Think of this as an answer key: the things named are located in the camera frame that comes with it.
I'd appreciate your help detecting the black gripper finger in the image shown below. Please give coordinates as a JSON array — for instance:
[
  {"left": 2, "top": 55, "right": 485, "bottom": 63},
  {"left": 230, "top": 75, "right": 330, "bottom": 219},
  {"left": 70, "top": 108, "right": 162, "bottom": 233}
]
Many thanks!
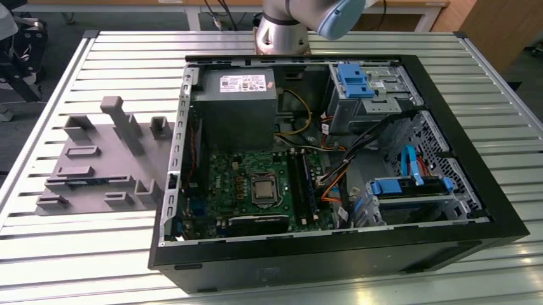
[{"left": 7, "top": 76, "right": 43, "bottom": 104}]

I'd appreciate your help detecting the blue RAM stick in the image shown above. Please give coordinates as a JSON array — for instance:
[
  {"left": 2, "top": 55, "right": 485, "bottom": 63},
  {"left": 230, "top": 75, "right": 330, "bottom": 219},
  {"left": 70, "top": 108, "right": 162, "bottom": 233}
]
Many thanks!
[{"left": 63, "top": 178, "right": 128, "bottom": 186}]

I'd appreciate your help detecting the black RAM slot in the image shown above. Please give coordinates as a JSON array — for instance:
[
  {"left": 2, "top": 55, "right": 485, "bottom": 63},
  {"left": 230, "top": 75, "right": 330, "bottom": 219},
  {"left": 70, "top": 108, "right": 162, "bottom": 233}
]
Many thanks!
[{"left": 287, "top": 149, "right": 308, "bottom": 226}]

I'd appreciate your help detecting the grey parts rack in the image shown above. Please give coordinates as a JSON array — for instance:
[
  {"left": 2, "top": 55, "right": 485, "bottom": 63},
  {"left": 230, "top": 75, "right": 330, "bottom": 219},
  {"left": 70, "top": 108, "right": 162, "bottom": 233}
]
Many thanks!
[{"left": 35, "top": 96, "right": 176, "bottom": 217}]

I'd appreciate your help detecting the grey power supply unit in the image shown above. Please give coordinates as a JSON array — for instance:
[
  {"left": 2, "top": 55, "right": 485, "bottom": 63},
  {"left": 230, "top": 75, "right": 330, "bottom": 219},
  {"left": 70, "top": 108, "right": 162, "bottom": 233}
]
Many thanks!
[{"left": 190, "top": 68, "right": 279, "bottom": 153}]

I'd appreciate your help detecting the green motherboard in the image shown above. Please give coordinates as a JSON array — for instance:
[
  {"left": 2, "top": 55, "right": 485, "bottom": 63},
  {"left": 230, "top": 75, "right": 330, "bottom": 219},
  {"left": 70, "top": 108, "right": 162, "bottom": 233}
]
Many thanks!
[{"left": 180, "top": 147, "right": 340, "bottom": 239}]

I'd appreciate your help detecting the silver CPU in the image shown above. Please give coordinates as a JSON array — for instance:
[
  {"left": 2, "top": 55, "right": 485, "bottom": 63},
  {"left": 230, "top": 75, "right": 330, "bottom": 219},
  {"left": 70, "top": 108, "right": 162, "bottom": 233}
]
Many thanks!
[{"left": 254, "top": 180, "right": 276, "bottom": 198}]

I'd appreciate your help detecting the CPU socket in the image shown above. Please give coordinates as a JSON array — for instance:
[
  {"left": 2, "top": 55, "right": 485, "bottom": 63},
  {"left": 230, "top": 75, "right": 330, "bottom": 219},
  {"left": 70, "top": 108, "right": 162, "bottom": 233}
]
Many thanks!
[{"left": 248, "top": 171, "right": 284, "bottom": 209}]

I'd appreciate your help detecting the black graphics card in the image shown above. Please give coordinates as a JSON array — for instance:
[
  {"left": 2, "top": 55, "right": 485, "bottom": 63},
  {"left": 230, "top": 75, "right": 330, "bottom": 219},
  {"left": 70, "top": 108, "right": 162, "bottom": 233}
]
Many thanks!
[{"left": 216, "top": 214, "right": 292, "bottom": 238}]

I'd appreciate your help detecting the blue drive latch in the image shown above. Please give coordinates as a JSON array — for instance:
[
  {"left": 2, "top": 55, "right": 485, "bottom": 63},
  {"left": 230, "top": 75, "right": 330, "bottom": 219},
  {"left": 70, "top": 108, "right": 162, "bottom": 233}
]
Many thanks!
[{"left": 338, "top": 63, "right": 376, "bottom": 98}]

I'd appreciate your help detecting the metal optical drive cage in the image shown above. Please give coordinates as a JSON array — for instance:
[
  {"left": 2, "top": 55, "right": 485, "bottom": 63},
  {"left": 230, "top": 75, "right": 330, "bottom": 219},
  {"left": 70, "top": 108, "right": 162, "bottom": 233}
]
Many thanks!
[{"left": 326, "top": 63, "right": 426, "bottom": 136}]

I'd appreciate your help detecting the black open PC case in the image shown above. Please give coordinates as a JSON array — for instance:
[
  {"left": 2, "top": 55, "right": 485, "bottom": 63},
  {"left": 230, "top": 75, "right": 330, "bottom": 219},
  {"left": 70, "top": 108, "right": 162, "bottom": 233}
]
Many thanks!
[{"left": 147, "top": 53, "right": 531, "bottom": 294}]

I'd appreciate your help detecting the hard disk in blue carrier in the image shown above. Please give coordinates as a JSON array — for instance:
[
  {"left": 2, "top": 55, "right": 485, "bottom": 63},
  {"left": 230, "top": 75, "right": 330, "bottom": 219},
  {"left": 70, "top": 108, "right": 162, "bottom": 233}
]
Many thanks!
[{"left": 372, "top": 176, "right": 455, "bottom": 196}]

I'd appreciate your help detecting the white framed wooden desk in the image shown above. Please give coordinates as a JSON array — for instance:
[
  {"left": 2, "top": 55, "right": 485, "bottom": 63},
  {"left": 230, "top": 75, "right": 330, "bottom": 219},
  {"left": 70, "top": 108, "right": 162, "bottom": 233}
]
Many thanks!
[{"left": 364, "top": 0, "right": 451, "bottom": 32}]

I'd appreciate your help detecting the metal disk bay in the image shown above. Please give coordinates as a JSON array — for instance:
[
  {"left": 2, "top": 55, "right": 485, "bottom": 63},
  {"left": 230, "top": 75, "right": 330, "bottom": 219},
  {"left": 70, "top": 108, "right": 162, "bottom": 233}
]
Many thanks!
[{"left": 354, "top": 177, "right": 467, "bottom": 228}]

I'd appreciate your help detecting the wooden cabinet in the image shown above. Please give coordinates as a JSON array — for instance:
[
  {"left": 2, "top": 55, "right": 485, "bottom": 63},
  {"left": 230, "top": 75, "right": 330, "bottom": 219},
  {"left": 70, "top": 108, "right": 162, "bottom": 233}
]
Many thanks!
[{"left": 433, "top": 0, "right": 543, "bottom": 74}]

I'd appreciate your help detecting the black hanging cable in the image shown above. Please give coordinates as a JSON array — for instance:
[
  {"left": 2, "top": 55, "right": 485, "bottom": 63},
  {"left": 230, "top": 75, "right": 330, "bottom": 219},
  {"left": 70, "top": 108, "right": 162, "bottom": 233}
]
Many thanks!
[{"left": 202, "top": 0, "right": 239, "bottom": 32}]

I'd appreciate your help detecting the yellow wire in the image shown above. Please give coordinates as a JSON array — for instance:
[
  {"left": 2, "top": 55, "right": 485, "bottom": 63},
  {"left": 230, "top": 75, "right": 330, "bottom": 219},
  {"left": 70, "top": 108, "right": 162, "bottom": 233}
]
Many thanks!
[{"left": 274, "top": 88, "right": 314, "bottom": 137}]

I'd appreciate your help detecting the orange wire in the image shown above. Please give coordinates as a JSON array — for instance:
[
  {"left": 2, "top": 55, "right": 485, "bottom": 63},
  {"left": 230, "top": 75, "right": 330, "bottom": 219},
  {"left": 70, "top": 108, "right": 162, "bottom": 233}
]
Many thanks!
[{"left": 320, "top": 168, "right": 351, "bottom": 204}]

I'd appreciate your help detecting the black wire bundle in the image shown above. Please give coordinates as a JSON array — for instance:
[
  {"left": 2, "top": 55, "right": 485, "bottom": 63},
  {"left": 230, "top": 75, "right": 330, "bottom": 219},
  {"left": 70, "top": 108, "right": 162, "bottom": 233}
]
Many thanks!
[{"left": 339, "top": 112, "right": 419, "bottom": 166}]

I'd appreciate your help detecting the blue flat data wire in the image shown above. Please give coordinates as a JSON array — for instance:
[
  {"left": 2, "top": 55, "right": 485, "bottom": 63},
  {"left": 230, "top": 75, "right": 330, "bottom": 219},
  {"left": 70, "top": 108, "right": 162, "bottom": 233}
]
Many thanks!
[{"left": 400, "top": 145, "right": 426, "bottom": 187}]

